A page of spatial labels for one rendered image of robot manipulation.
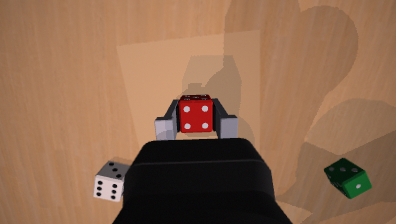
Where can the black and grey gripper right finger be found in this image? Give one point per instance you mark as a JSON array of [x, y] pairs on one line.
[[226, 126]]

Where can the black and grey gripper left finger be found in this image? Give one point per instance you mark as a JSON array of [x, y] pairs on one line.
[[166, 127]]

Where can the red die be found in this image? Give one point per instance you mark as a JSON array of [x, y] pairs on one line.
[[195, 113]]

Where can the white die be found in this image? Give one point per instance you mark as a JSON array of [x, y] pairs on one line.
[[109, 181]]

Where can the green die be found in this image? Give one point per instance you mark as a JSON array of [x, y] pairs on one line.
[[348, 178]]

